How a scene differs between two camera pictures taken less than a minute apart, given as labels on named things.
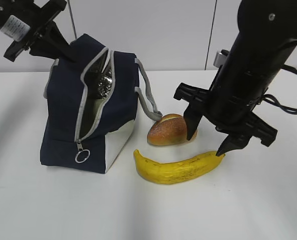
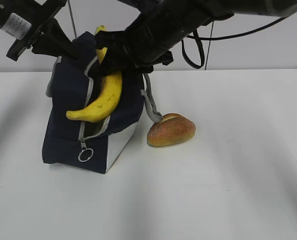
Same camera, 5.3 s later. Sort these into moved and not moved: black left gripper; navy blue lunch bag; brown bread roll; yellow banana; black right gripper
Moved: black right gripper; yellow banana
Not moved: black left gripper; navy blue lunch bag; brown bread roll
